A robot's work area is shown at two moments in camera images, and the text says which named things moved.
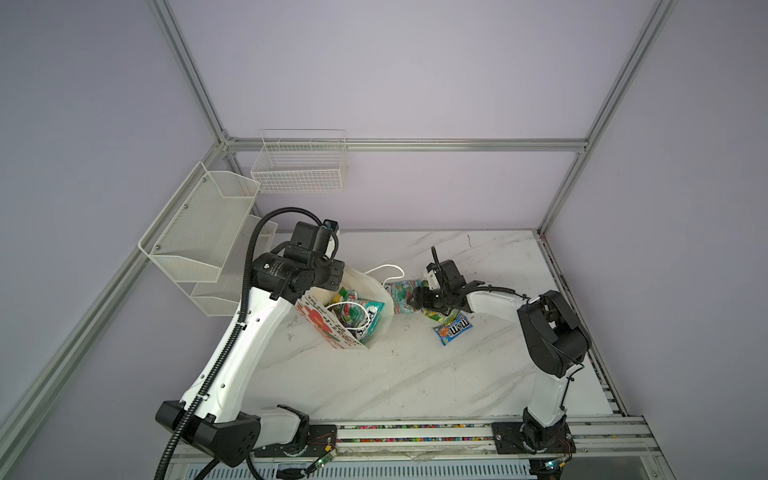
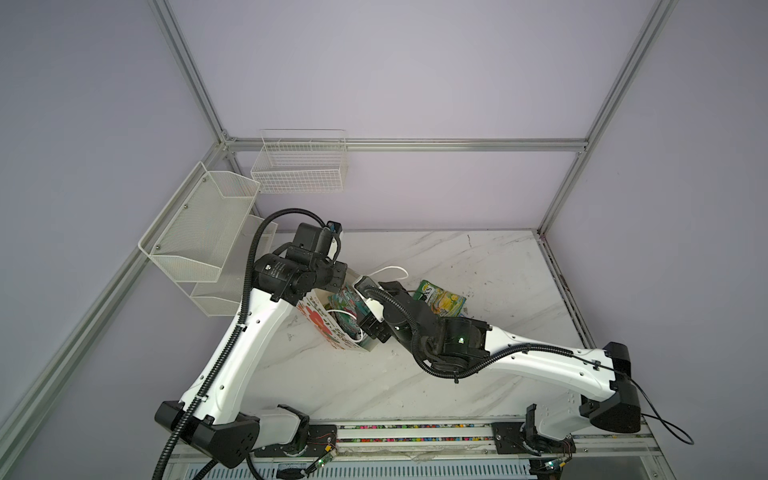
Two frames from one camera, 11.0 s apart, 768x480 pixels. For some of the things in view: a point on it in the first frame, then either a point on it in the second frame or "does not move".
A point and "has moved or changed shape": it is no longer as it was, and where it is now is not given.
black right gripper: (421, 299) -> (372, 328)
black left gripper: (336, 268) does not move
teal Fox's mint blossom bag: (400, 291) has moved or changed shape
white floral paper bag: (331, 330) does not move
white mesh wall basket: (202, 238) does not move
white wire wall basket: (300, 161) does not move
